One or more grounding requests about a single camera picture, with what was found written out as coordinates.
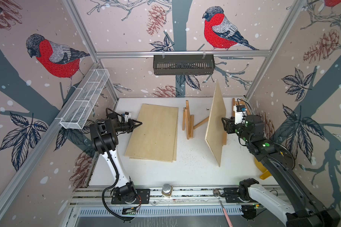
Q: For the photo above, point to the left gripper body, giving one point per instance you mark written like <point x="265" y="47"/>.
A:
<point x="127" y="127"/>

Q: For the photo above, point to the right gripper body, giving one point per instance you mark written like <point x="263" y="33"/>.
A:
<point x="237" y="128"/>

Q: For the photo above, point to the plywood board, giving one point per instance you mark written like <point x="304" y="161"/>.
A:
<point x="215" y="130"/>
<point x="174" y="150"/>
<point x="155" y="132"/>

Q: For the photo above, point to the wooden easel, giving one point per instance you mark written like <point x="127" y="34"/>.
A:
<point x="188" y="121"/>
<point x="205" y="121"/>
<point x="240" y="101"/>

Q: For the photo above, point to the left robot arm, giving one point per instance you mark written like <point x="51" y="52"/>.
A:
<point x="104" y="134"/>

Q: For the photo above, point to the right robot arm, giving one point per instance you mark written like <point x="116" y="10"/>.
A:
<point x="303" y="209"/>

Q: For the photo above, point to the black hanging basket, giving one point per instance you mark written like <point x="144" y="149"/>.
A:
<point x="195" y="64"/>

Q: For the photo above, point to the green circuit board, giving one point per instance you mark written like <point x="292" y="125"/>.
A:
<point x="129" y="211"/>

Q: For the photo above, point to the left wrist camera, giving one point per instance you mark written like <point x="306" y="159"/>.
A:
<point x="126" y="116"/>

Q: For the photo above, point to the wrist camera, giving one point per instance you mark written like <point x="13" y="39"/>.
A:
<point x="240" y="112"/>
<point x="126" y="116"/>

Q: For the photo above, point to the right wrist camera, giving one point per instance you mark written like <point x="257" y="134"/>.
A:
<point x="240" y="112"/>

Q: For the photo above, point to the white wire mesh basket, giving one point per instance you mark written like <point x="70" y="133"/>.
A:
<point x="80" y="109"/>

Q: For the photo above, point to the pink handled spoon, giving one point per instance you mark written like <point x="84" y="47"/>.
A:
<point x="217" y="194"/>

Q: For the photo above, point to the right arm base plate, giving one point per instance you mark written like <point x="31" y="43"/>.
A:
<point x="231" y="195"/>

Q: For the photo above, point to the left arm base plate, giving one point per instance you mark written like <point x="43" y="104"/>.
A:
<point x="143" y="193"/>

